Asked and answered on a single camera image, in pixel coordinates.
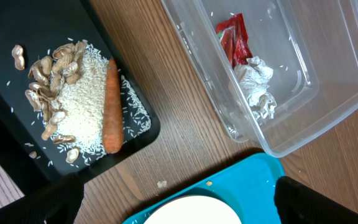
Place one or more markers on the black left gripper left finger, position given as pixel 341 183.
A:
pixel 58 202

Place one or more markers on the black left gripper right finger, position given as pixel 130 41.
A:
pixel 297 203

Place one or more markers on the orange carrot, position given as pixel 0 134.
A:
pixel 112 133

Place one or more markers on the large white plate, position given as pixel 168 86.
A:
pixel 194 209

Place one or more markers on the pile of white rice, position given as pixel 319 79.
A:
pixel 84 103

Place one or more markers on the pile of peanut shells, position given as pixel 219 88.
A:
pixel 49 75

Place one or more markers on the white tissue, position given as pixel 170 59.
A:
pixel 253 81

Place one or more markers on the red snack wrapper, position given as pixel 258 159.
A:
pixel 233 37

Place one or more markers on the black waste tray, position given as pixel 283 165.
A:
pixel 40 27

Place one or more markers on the teal plastic tray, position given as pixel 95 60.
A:
pixel 247 186

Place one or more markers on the clear plastic bin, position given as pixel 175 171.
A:
pixel 312 48

